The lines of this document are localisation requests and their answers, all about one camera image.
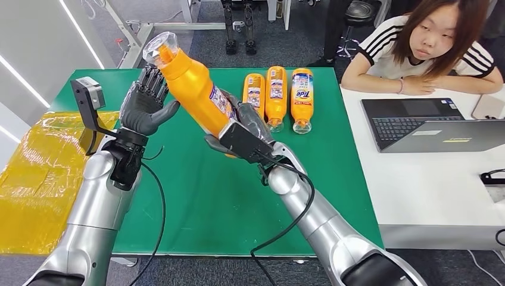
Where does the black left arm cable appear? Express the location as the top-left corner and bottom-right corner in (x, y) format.
(128, 146), (167, 286)

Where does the standing person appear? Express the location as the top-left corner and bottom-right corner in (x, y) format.
(307, 0), (358, 68)

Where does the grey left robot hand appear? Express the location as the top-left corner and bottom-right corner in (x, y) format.
(119, 65), (181, 138)

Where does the black robot legs stand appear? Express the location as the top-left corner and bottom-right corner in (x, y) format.
(223, 0), (258, 55)

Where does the orange detergent bottle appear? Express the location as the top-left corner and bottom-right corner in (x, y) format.
(242, 73), (267, 121)
(142, 31), (240, 158)
(265, 66), (289, 133)

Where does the white metal frame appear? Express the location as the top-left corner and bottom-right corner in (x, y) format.
(104, 0), (226, 69)

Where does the white floor cable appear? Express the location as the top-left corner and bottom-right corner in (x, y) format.
(467, 250), (505, 286)

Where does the white desk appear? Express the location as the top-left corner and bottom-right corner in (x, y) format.
(339, 85), (505, 251)

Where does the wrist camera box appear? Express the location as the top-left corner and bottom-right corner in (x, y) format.
(71, 77), (119, 139)
(218, 120), (275, 164)

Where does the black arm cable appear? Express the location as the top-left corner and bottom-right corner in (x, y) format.
(128, 146), (167, 286)
(250, 151), (316, 286)

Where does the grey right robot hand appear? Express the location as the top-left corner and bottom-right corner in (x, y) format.
(204, 89), (276, 156)

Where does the yellow film wrapped box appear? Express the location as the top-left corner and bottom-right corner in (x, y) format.
(0, 110), (121, 256)

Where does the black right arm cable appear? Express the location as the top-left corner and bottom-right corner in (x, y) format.
(250, 151), (316, 286)

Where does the white furniture leg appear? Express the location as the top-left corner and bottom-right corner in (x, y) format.
(268, 0), (292, 30)

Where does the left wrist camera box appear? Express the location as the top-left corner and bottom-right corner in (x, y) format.
(71, 77), (119, 139)

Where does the pale smartphone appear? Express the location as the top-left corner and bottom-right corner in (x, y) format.
(471, 94), (505, 120)

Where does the grey open laptop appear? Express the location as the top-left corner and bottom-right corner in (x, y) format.
(361, 98), (505, 154)

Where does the seated person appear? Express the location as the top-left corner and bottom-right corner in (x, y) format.
(341, 0), (505, 97)

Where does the orange Tide label bottle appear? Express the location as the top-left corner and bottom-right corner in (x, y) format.
(291, 68), (315, 135)

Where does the black stool chrome base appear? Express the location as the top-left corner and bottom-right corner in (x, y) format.
(335, 0), (376, 61)

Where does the black object on desk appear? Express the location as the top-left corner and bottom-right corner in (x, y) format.
(480, 169), (505, 185)

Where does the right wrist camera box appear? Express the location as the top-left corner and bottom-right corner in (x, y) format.
(218, 120), (275, 164)

